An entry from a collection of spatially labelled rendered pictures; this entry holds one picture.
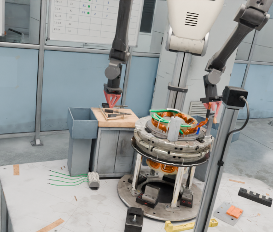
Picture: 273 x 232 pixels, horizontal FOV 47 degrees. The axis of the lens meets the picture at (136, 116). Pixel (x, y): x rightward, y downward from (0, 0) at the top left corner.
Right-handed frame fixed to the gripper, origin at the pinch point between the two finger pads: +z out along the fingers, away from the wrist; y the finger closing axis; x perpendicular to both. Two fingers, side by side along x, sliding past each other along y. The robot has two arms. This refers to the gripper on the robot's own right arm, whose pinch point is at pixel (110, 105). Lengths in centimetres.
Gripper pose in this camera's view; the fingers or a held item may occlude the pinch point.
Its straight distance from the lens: 147.7
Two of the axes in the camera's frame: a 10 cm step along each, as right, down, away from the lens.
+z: -1.6, 9.4, 3.1
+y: 3.4, 3.5, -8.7
